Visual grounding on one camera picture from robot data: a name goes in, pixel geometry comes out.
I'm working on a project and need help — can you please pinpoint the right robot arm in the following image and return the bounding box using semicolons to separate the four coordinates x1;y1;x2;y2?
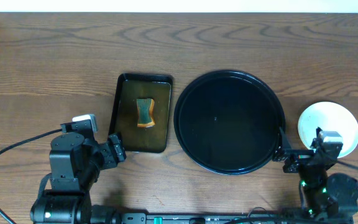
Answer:
272;128;358;223

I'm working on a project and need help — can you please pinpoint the black rectangular water tray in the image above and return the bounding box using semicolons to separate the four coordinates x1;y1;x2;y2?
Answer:
109;73;173;153

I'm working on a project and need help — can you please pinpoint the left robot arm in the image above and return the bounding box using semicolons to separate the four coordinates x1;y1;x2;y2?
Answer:
30;132;126;223

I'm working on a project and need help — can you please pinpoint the orange green scrub sponge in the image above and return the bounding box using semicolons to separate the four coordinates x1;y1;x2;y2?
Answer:
136;98;155;128

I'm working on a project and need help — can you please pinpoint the light blue plate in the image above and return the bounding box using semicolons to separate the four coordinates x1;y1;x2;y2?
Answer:
298;101;358;158

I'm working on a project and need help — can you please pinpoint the black round serving tray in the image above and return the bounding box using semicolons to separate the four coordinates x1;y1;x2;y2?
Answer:
173;70;285;175

